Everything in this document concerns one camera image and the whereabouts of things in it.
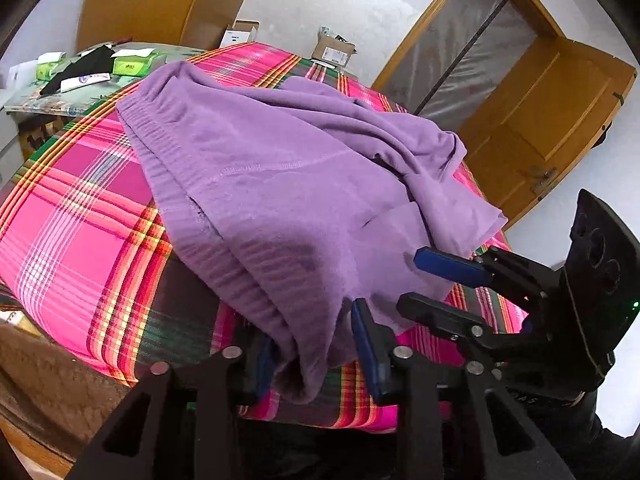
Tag metal door handle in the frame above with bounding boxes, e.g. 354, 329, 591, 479
525, 165, 562, 196

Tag clear plastic door curtain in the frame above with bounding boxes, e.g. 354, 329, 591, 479
387, 0, 538, 131

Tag bamboo print folding table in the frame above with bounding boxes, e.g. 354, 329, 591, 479
2, 40, 208, 113

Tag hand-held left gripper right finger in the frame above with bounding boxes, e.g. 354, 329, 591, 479
351, 299, 576, 480

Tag person's right forearm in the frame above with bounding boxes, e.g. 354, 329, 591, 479
560, 387, 640, 480

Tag wooden door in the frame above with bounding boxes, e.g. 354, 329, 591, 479
457, 35, 638, 231

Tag white cream tube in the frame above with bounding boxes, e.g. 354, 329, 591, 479
60, 71, 112, 93

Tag black cloth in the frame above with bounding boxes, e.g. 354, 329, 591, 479
40, 44, 116, 97

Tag brown cardboard box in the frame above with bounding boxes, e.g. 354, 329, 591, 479
311, 25, 358, 68

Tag white cardboard box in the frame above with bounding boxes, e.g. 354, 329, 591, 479
220, 20, 261, 51

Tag small white box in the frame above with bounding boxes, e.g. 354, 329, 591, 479
7, 62, 32, 87

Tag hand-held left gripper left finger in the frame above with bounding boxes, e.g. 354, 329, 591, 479
65, 327, 276, 480

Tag pink plaid bed sheet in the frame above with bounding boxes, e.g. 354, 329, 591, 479
0, 42, 531, 436

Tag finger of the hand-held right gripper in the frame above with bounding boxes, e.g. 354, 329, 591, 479
396, 292, 531, 378
414, 246, 556, 311

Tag green tissue pack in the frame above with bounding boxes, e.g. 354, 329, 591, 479
35, 51, 68, 81
112, 47, 168, 78

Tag wooden wardrobe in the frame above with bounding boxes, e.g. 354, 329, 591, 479
77, 0, 266, 53

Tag purple fleece pants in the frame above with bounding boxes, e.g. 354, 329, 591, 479
115, 60, 510, 406

